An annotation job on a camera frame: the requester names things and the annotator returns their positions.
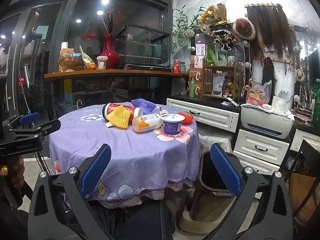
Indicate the brown product box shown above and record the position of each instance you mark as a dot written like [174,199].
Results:
[195,76]
[195,90]

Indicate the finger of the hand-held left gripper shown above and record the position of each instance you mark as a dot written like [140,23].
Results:
[47,127]
[29,118]

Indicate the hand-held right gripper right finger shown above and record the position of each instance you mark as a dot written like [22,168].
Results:
[225,170]

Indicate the yellow foam fruit net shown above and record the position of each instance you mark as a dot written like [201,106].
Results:
[120,117]

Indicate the wide white drawer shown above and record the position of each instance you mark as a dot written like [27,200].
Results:
[212,117]

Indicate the cluster of makeup brushes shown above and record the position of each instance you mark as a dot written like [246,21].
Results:
[306,102]

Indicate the ornate headdress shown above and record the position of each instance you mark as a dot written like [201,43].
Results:
[223,40]

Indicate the brown paper bag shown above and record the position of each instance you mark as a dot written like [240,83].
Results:
[86,58]

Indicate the glass bowl with ornaments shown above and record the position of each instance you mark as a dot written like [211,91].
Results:
[71,61]

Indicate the dark brown bin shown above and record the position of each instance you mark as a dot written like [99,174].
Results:
[207,192]

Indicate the wooden desktop rack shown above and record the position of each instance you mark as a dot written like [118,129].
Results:
[220,66]

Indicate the purple yogurt cup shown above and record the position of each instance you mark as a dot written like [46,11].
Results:
[172,127]

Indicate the small labelled jar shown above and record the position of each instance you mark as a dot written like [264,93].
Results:
[102,63]

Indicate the purple floral tablecloth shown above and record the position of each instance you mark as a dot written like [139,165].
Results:
[120,150]

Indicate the vanity mirror with bulbs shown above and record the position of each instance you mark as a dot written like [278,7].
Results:
[313,72]
[202,38]

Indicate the pink product box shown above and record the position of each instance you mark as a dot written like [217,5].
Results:
[198,62]

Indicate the sunflower bouquet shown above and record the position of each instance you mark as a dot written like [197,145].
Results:
[211,15]

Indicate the glass display case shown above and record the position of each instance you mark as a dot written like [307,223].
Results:
[142,47]

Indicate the orange drink bottle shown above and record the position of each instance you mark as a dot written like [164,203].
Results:
[146,122]

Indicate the red vase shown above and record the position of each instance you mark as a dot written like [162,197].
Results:
[110,55]

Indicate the dried red branches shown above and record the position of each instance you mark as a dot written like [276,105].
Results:
[111,21]

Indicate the wooden counter shelf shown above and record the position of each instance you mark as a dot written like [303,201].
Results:
[112,73]

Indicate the green bamboo plant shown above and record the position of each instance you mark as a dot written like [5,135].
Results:
[182,27]

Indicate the pink plastic bag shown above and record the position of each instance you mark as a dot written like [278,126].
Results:
[258,95]

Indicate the green gift bag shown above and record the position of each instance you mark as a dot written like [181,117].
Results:
[317,100]

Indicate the red tin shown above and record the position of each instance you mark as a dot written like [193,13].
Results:
[176,67]

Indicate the black folding chair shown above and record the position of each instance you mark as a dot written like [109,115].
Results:
[303,180]

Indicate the orange box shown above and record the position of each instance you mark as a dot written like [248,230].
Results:
[66,51]

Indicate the white printer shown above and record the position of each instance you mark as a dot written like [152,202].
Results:
[265,121]

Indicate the person's left hand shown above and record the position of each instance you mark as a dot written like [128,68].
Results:
[13,175]

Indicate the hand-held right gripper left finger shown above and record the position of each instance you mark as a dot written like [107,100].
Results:
[96,170]

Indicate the round red embroidered hat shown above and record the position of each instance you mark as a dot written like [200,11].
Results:
[243,28]

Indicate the teal jar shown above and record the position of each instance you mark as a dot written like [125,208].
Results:
[182,67]

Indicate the red foam fruit net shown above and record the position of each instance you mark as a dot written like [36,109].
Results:
[188,118]

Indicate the white handheld styling tool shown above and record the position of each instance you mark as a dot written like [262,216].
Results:
[230,102]

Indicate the white mug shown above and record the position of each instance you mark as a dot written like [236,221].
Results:
[230,61]

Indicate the green bottle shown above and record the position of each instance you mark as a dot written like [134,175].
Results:
[192,88]

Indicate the row of hanging hair extensions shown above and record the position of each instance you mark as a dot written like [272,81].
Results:
[270,27]

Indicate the purple plastic packet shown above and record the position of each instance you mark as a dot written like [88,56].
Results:
[143,105]

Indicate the black hair bundle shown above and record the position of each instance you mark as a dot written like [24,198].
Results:
[268,72]

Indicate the bin with clear liner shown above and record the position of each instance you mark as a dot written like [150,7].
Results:
[215,141]

